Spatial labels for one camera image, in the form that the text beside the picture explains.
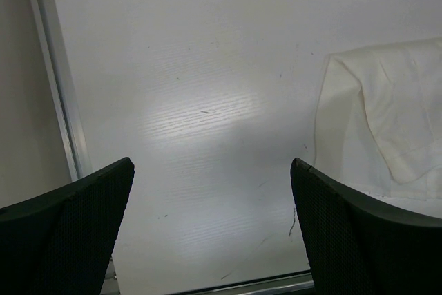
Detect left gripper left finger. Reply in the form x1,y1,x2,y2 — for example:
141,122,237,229
1,158,135,294

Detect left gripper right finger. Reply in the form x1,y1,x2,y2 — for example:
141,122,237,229
290,158,441,294

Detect white pleated skirt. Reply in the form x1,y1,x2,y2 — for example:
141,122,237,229
314,38,441,217

